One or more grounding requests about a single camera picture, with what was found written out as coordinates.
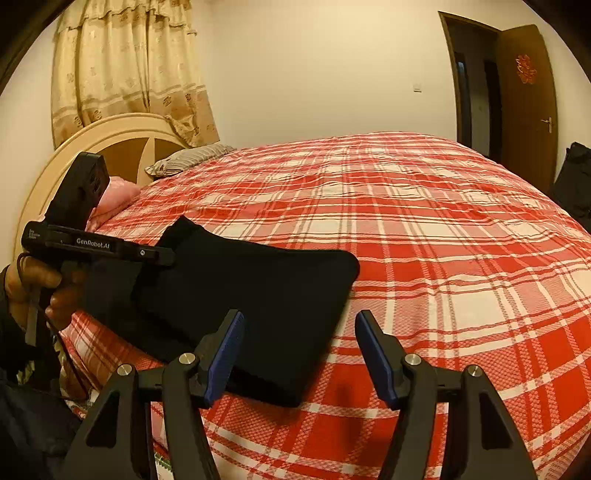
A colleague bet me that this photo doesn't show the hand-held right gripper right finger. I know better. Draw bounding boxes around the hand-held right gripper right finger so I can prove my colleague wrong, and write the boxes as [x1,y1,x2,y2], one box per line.
[355,309,539,480]

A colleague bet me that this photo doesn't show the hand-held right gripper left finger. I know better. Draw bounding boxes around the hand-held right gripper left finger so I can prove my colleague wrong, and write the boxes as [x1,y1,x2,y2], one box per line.
[60,309,245,480]

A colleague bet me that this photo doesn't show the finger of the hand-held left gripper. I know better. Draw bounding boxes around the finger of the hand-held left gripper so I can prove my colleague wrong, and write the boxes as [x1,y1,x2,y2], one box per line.
[136,244,177,267]

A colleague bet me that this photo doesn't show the black pants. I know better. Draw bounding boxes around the black pants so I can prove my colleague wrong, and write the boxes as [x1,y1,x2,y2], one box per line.
[85,215,361,408]

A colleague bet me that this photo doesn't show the person's left forearm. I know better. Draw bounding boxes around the person's left forearm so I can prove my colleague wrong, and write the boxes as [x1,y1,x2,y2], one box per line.
[0,265,47,384]

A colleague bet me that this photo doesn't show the person's left hand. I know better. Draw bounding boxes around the person's left hand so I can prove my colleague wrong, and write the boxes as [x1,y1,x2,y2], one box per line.
[4,256,88,330]

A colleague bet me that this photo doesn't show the folded pink quilt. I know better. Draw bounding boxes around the folded pink quilt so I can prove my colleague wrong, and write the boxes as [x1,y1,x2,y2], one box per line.
[85,178,141,232]

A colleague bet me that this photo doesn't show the striped grey pillow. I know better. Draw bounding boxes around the striped grey pillow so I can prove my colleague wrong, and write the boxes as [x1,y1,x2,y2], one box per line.
[144,143,236,177]

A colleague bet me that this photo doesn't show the cream wooden headboard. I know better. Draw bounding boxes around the cream wooden headboard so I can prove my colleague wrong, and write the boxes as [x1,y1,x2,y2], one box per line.
[13,113,190,259]

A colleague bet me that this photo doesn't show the bed with red plaid sheet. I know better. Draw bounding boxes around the bed with red plaid sheet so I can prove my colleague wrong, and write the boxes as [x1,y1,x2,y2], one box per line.
[60,131,591,480]

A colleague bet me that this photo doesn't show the beige floral curtain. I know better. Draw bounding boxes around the beige floral curtain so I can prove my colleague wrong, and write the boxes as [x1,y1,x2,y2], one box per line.
[51,0,220,149]

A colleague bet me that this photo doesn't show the person's dark clothing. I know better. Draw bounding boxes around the person's dark clothing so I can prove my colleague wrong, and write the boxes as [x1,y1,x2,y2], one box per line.
[0,378,86,480]

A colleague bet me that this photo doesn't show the brown wooden door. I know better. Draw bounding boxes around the brown wooden door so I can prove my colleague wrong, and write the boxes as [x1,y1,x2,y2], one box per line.
[496,24,558,195]

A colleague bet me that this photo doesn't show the red paper door decoration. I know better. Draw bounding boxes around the red paper door decoration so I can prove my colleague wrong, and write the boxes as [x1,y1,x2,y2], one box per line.
[516,54,537,85]

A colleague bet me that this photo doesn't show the dark brown door frame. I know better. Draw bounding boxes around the dark brown door frame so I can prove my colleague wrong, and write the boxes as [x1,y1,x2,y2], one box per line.
[438,11,502,162]

